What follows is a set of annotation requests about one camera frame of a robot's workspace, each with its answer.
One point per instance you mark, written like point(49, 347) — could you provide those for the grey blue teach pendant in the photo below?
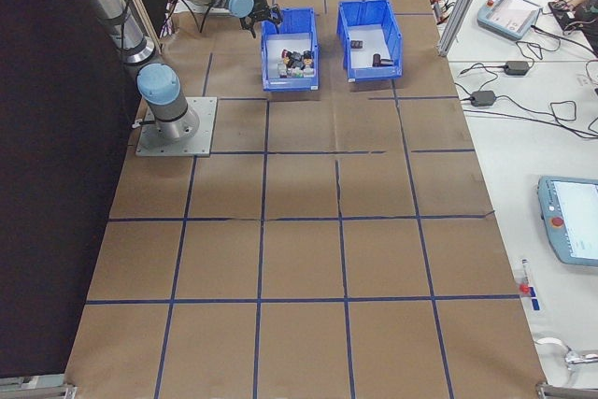
point(574, 221)
point(511, 16)

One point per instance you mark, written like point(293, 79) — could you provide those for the brown cylindrical battery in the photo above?
point(380, 61)

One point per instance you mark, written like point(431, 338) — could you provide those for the blue plastic battery bin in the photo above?
point(374, 74)

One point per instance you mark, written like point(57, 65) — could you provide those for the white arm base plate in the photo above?
point(205, 137)

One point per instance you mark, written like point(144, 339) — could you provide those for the black power adapter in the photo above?
point(516, 67)
point(483, 97)

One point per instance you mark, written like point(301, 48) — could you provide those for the green push button white body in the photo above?
point(296, 74)

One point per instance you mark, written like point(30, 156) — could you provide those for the black cylindrical battery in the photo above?
point(357, 45)

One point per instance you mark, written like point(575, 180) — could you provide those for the silver metal clamp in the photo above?
point(579, 358)

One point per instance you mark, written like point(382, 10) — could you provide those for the black electronics box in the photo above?
point(560, 9)

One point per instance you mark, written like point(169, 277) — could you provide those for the white foam liner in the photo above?
point(369, 55)

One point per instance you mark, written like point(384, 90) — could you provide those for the blue tape piece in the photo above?
point(537, 304)

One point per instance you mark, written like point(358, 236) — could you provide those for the blue plastic button bin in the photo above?
point(289, 85)

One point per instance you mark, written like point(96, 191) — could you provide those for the marker pen red cap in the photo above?
point(525, 284)

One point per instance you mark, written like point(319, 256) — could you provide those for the aluminium profile rail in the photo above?
point(37, 389)
point(570, 392)

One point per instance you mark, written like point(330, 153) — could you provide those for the black knob switch yellow label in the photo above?
point(308, 61)

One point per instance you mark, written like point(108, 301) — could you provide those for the pile of push-button switches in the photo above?
point(292, 41)

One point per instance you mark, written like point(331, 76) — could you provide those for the tall aluminium post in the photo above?
point(460, 11)

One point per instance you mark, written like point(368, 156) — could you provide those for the black orange usb adapter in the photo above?
point(441, 7)

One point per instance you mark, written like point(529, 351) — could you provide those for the black switch contact block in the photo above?
point(299, 65)

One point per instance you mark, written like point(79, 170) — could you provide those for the aluminium frame bar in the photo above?
point(152, 25)

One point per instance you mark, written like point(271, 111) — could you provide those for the red mushroom stop button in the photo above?
point(284, 51)

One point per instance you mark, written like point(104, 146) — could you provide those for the red pilot light white body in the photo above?
point(283, 72)

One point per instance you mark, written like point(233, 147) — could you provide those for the black frame cover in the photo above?
point(46, 184)

